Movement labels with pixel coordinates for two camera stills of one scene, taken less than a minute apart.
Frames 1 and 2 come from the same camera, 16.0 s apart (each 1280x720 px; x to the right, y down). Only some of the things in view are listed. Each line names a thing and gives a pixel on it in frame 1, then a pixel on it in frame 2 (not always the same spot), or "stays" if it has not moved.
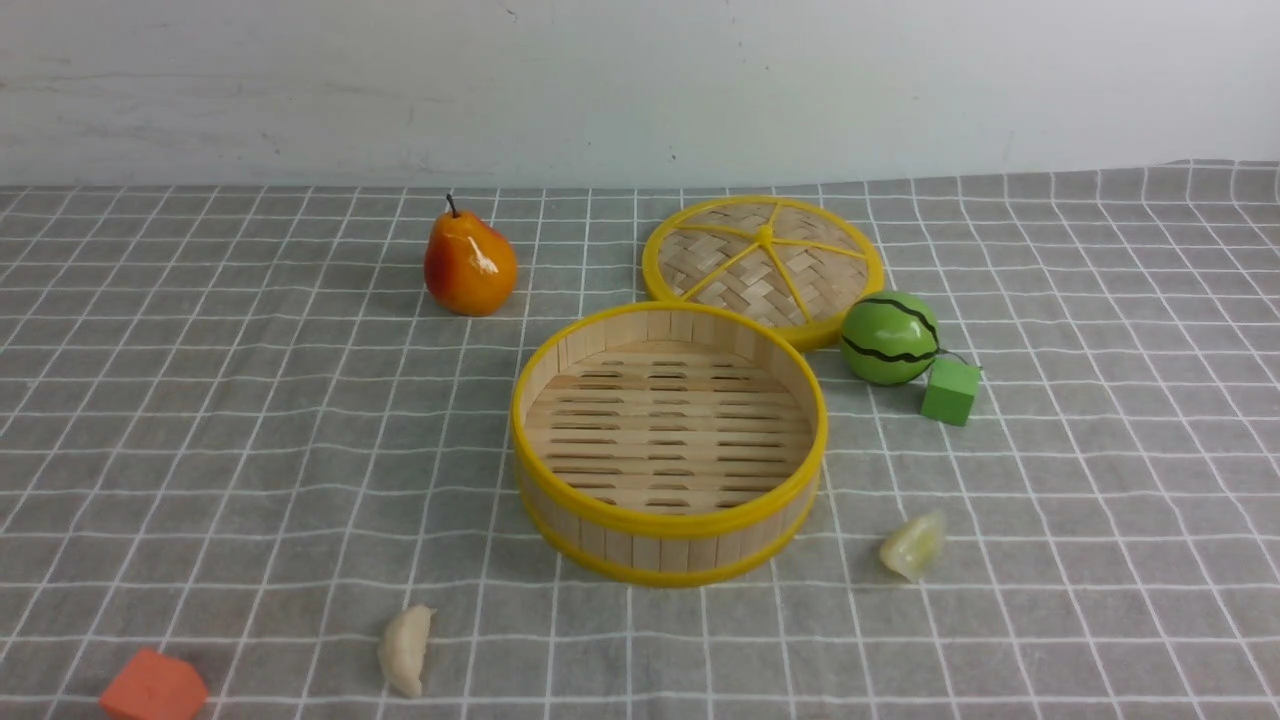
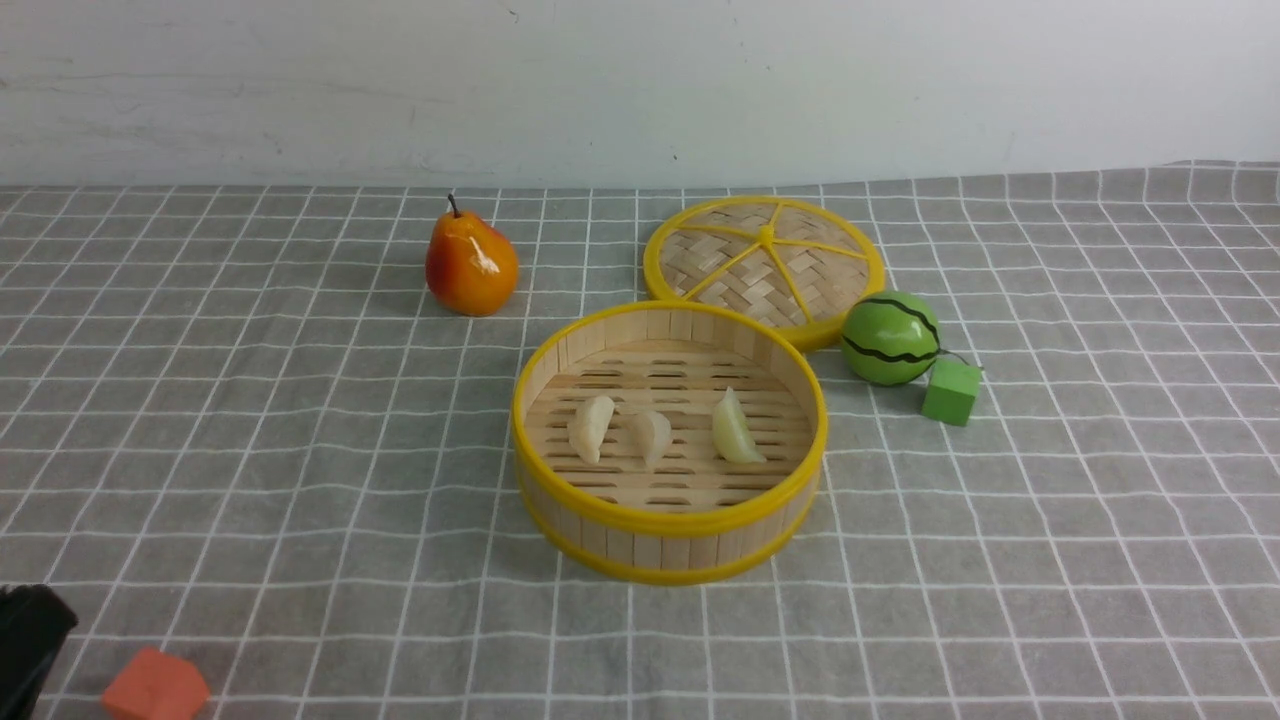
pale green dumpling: x=915 y=547 → x=733 y=438
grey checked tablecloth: x=233 y=421 stays
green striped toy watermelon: x=889 y=338 stays
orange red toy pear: x=470 y=269 stays
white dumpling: x=402 y=648 → x=588 y=425
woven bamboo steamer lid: x=813 y=266 stays
